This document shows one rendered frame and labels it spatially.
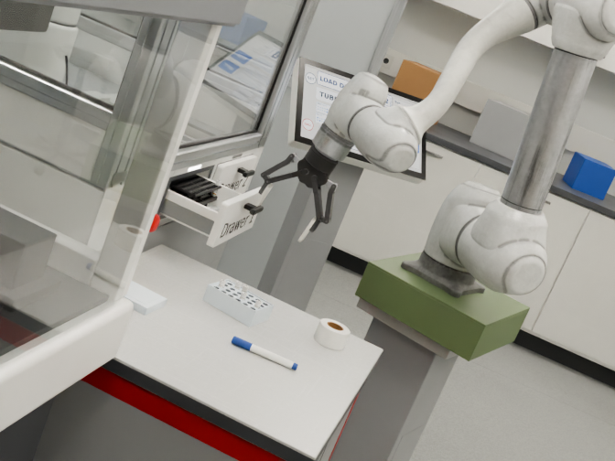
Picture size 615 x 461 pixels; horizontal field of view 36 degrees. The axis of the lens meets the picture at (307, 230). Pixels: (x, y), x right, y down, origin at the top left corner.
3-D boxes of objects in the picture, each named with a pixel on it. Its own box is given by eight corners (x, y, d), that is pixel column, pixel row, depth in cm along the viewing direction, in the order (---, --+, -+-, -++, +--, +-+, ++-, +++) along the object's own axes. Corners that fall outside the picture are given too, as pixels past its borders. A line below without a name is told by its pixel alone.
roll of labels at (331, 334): (312, 341, 201) (318, 326, 200) (315, 330, 207) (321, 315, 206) (342, 354, 201) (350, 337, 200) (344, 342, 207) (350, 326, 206)
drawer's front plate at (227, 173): (244, 190, 275) (258, 156, 272) (210, 205, 247) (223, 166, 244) (240, 188, 275) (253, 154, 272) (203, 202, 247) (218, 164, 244)
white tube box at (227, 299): (267, 320, 203) (274, 305, 202) (249, 326, 195) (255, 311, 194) (221, 294, 207) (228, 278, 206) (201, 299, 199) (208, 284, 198)
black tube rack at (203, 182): (212, 209, 238) (221, 186, 236) (187, 219, 221) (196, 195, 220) (137, 174, 242) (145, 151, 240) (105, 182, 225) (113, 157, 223)
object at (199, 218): (245, 220, 241) (253, 198, 239) (210, 238, 216) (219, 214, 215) (111, 158, 247) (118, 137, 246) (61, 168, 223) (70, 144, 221)
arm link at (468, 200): (462, 254, 257) (494, 181, 252) (493, 283, 241) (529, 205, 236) (412, 241, 251) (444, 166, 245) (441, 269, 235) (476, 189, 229)
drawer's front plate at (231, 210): (252, 227, 242) (266, 188, 239) (211, 248, 215) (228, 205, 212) (245, 224, 243) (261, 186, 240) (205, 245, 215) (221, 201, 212)
